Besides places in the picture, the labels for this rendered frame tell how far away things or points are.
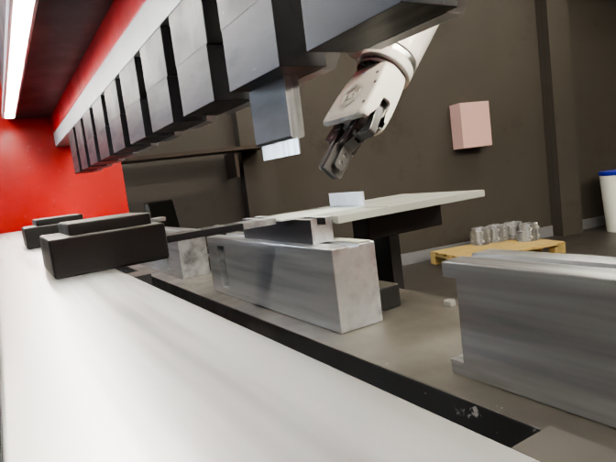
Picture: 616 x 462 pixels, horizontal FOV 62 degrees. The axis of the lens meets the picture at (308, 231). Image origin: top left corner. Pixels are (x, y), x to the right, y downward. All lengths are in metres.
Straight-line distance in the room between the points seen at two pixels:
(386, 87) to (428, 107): 5.00
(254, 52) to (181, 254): 0.54
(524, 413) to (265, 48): 0.45
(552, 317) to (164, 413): 0.27
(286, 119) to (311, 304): 0.23
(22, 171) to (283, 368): 2.61
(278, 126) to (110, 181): 2.18
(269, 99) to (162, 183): 4.11
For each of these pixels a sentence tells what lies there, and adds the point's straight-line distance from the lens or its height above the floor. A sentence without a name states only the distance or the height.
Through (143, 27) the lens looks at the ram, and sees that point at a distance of 1.09.
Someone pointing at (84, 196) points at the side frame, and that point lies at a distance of 2.78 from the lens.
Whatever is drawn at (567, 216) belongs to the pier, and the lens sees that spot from 6.67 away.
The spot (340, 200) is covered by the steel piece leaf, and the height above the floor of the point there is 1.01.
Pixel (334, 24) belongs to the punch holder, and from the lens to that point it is 0.51.
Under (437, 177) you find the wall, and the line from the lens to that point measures 5.73.
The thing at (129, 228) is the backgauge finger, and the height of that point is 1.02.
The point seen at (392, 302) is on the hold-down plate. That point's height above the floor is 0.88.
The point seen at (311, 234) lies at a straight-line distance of 0.62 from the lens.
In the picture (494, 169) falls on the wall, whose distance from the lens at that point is 6.18.
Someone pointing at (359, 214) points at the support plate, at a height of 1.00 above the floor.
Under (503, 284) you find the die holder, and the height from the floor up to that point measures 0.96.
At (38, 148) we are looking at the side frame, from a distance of 2.78.
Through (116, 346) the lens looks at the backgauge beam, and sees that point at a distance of 0.26.
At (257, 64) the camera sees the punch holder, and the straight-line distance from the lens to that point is 0.65.
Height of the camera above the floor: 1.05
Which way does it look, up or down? 6 degrees down
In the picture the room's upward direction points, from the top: 7 degrees counter-clockwise
